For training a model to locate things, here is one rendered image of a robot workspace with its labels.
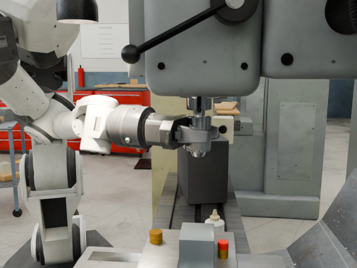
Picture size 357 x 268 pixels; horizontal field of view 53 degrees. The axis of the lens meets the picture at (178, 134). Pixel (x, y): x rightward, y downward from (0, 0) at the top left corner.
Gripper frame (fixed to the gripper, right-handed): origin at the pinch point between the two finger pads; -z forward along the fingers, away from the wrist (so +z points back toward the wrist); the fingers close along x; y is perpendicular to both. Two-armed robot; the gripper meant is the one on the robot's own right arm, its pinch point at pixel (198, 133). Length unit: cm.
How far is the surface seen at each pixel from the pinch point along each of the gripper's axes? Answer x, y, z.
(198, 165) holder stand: 28.9, 15.3, 10.9
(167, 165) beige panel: 152, 56, 82
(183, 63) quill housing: -10.3, -13.1, -1.1
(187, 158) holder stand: 27.3, 13.1, 13.7
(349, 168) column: 31.5, 11.8, -27.6
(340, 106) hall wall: 972, 91, -23
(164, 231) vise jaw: -10.8, 15.9, 1.8
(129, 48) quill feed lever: -16.5, -15.1, 4.8
